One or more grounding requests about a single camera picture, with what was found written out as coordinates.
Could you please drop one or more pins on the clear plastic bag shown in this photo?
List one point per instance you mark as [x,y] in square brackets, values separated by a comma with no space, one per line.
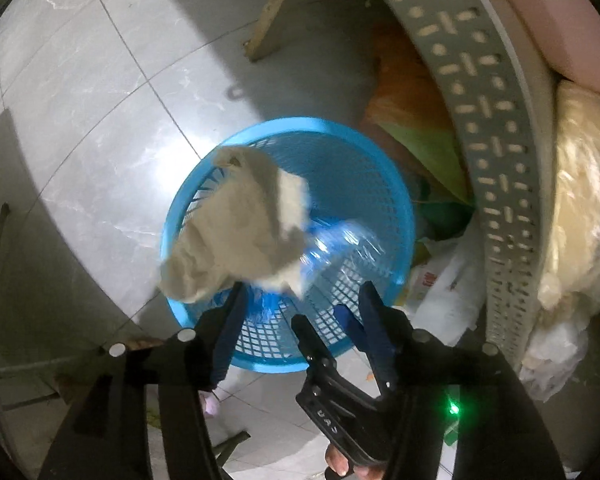
[555,345]

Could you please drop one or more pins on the person's right hand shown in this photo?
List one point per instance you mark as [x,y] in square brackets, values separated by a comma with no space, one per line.
[338,462]

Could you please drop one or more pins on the pink plastic basin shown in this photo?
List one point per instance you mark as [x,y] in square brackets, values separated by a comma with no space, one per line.
[570,15]

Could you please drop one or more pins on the beige cloth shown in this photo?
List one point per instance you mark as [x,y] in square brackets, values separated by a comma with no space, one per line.
[240,225]

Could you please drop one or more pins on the orange plastic bag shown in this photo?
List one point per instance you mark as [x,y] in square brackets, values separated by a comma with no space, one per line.
[400,85]

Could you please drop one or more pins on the clear plastic bottle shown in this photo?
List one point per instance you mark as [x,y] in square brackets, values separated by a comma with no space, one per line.
[330,245]

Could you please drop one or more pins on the grey perforated metal shelf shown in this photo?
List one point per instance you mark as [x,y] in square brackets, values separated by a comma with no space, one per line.
[480,85]

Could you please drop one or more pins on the white printed plastic bag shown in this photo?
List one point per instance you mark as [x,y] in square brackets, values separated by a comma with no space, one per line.
[455,285]

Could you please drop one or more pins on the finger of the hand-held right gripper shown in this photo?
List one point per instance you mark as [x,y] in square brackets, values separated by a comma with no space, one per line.
[312,342]

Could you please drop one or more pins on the wooden shelf leg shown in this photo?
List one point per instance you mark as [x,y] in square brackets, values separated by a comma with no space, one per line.
[280,5]

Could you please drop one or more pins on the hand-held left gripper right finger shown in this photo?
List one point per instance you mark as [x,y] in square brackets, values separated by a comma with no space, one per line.
[367,340]

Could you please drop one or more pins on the blue plastic basket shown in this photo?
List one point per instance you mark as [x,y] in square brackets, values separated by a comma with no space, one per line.
[370,185]

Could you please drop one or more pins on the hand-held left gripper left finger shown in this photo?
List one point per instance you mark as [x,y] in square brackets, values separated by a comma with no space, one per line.
[227,330]

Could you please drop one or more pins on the green plastic bag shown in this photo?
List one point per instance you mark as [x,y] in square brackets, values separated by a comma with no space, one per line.
[430,152]

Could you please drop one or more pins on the yellowish bag of food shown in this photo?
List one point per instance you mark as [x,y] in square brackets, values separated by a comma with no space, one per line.
[580,185]

